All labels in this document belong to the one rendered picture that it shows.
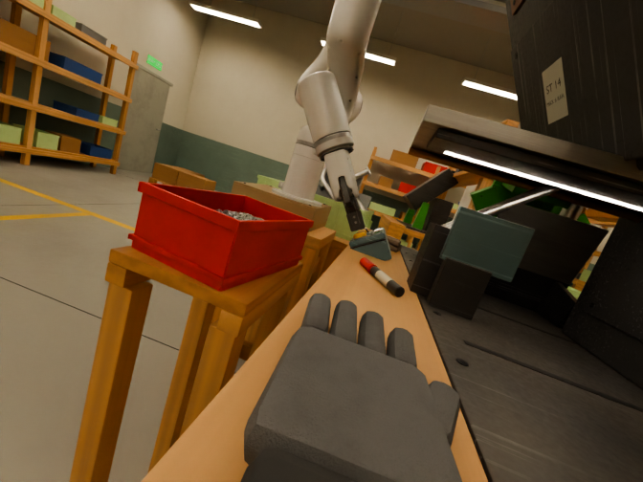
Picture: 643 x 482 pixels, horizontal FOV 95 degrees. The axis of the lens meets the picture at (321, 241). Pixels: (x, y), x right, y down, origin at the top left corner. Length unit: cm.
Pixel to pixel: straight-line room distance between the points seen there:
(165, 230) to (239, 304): 18
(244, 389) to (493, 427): 16
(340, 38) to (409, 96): 735
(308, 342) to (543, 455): 16
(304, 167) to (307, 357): 92
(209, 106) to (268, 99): 161
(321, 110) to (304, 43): 797
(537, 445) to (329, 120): 57
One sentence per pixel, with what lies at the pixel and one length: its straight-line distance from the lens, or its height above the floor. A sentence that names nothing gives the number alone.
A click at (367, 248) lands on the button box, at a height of 91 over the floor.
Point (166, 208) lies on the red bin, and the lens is 57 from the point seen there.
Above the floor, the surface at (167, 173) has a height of 32.
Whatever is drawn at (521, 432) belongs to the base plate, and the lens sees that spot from 26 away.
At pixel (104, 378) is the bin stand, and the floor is 56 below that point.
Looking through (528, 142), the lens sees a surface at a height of 112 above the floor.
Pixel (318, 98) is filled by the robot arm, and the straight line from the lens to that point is 66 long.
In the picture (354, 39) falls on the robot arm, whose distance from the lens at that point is 71.
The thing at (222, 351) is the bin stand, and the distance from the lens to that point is 54.
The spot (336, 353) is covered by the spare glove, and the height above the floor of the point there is 93.
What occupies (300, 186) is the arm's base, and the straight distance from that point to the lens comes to 104.
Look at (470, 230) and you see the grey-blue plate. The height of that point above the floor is 101.
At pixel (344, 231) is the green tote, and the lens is 150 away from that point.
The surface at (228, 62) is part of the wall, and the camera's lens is 906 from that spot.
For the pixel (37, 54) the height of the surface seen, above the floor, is 147.
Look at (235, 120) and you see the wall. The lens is 857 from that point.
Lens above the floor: 101
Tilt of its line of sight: 10 degrees down
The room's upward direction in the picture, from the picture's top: 18 degrees clockwise
